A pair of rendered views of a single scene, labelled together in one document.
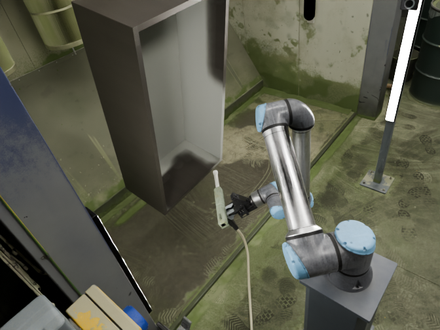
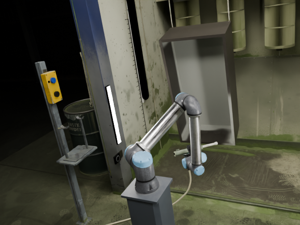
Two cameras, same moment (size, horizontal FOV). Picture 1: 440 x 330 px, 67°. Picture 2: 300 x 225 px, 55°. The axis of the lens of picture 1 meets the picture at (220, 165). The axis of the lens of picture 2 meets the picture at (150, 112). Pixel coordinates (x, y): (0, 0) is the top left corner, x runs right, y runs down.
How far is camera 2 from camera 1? 2.33 m
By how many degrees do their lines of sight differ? 64
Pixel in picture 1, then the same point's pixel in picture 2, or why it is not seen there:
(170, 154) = (222, 126)
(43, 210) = (93, 73)
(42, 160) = (95, 60)
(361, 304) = (129, 192)
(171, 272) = (172, 175)
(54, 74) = not seen: hidden behind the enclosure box
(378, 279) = (144, 196)
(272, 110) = (180, 95)
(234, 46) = not seen: outside the picture
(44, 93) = not seen: hidden behind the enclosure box
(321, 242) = (135, 150)
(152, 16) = (170, 38)
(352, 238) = (138, 155)
